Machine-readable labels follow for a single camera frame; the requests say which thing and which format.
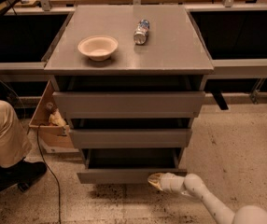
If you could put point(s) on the grey drawer cabinet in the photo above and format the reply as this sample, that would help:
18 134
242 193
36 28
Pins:
130 80

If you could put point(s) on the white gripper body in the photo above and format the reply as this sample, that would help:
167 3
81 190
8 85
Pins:
170 183

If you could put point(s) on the small doll in crate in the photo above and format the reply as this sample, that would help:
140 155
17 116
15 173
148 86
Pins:
55 117

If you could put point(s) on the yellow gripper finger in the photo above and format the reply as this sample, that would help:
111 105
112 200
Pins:
155 180

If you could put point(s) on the grey bottom drawer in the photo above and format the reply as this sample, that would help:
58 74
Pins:
128 165

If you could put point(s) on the black shoe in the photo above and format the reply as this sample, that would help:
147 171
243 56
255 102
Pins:
21 172

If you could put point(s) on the grey middle drawer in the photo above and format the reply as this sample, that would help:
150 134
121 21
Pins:
131 133

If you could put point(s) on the person's beige trouser leg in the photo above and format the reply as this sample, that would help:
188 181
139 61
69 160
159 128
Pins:
14 143

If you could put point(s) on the grey drawer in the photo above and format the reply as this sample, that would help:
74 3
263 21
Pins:
148 97
131 133
128 165

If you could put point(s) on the beige paper bowl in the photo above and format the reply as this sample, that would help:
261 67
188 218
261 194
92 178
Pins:
98 47

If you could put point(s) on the grey metal rail frame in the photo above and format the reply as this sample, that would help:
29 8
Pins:
245 67

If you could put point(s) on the crushed soda can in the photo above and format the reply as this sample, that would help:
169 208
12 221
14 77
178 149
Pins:
140 35

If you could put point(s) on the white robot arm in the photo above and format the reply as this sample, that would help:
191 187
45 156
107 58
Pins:
193 186

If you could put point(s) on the grey top drawer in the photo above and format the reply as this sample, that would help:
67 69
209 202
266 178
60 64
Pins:
148 97

